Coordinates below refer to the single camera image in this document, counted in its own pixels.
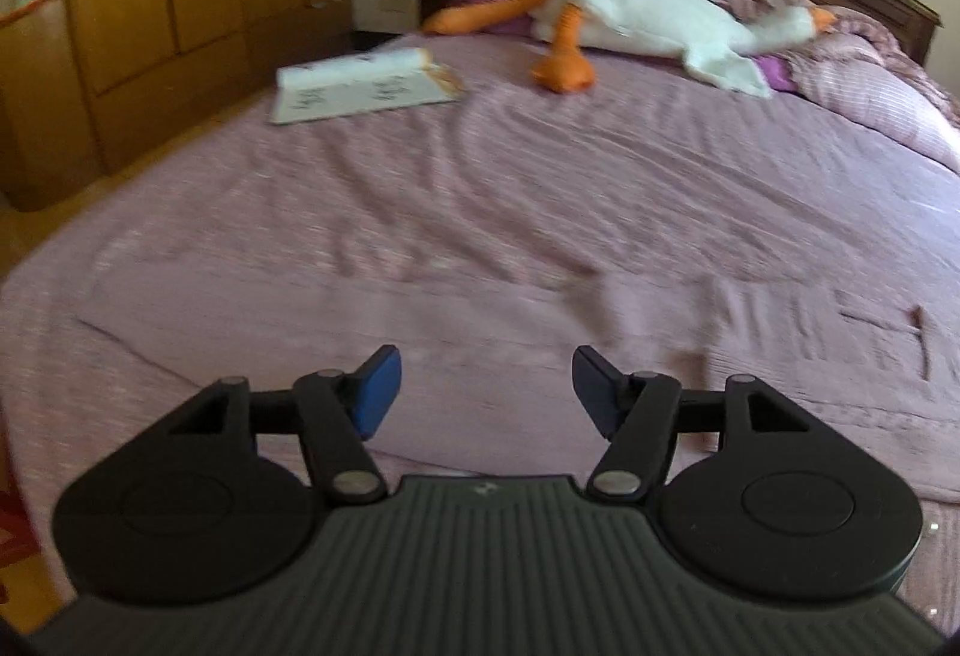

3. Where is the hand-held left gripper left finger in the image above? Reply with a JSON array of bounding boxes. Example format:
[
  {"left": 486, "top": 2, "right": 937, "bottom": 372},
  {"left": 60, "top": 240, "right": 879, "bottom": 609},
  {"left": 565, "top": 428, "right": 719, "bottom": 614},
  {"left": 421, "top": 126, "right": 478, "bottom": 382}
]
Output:
[{"left": 166, "top": 345, "right": 403, "bottom": 505}]

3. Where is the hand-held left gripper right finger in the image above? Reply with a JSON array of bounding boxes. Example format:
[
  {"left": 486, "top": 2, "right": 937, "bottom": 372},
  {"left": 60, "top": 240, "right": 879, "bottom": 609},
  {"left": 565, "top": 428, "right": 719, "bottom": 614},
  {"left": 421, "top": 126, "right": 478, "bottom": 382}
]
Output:
[{"left": 572, "top": 345, "right": 811, "bottom": 503}]

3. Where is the pink cable-knit sweater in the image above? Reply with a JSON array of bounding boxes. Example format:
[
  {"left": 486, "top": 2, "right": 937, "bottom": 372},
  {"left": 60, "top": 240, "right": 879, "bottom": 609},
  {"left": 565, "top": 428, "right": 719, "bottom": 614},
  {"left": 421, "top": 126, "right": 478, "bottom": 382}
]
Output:
[{"left": 75, "top": 270, "right": 960, "bottom": 503}]

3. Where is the bed with pink floral sheet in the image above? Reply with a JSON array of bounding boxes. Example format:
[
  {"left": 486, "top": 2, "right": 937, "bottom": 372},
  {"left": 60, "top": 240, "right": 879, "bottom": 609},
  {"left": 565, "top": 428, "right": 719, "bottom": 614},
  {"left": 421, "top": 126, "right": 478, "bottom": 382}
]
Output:
[{"left": 0, "top": 19, "right": 960, "bottom": 627}]

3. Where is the white folded printed cloth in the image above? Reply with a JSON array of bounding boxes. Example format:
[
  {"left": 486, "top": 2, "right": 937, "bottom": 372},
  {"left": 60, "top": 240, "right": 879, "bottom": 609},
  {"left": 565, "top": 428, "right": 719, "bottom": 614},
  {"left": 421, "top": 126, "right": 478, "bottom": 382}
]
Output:
[{"left": 268, "top": 47, "right": 464, "bottom": 127}]

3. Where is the white goose plush toy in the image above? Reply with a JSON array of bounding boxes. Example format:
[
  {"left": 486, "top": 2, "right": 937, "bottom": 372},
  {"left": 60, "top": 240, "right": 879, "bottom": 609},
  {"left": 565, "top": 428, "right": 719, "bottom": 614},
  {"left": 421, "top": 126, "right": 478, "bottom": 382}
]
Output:
[{"left": 421, "top": 0, "right": 837, "bottom": 98}]

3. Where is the pink ruffled pillow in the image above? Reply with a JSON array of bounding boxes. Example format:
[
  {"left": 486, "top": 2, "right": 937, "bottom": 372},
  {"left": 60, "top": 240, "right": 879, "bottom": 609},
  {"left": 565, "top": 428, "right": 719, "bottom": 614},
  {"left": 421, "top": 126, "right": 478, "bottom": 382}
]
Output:
[{"left": 787, "top": 5, "right": 960, "bottom": 173}]

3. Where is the wooden wardrobe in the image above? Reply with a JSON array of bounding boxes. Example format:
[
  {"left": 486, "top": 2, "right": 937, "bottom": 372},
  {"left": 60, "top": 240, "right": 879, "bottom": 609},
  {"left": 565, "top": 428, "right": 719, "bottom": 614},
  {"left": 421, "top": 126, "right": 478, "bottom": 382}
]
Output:
[{"left": 0, "top": 0, "right": 357, "bottom": 211}]

